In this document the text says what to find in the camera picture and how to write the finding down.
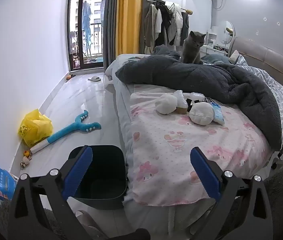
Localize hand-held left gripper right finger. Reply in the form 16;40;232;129
190;147;274;240

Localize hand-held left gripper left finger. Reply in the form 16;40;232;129
8;145;93;240

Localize dark plastic waste bin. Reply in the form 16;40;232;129
68;145;128;210

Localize pink printed blanket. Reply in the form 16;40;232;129
130;90;274;207

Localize blue forked plush toy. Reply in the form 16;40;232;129
30;110;101;155

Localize white round plush cushion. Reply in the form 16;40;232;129
156;94;178;115
189;102;215;125

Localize light blue packet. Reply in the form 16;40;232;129
210;101;225;125

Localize yellow plastic bag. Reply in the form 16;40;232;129
18;109;53;147

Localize crumpled clear plastic wrap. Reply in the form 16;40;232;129
190;92;205;103

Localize crumpled white plastic wrap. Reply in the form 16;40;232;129
173;90;188;108

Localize bed with beige headboard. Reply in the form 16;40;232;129
105;36;283;205

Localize dark grey fluffy blanket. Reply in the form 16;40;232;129
115;45;282;152

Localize grey white patterned quilt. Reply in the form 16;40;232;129
236;55;283;140

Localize blue grey pillow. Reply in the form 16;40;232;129
203;54;232;64

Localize grey cat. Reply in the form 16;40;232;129
181;31;207;64

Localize white dressing table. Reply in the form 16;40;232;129
201;26;229;57

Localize round mirror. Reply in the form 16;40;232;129
218;21;235;45

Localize sliding glass door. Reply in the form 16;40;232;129
68;0;107;70

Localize row of hanging clothes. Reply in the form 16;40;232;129
144;1;190;54

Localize blue hanging garment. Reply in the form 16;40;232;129
82;0;92;45

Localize yellow curtain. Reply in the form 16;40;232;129
115;0;143;57

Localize clothes rack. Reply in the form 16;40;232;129
146;0;193;14

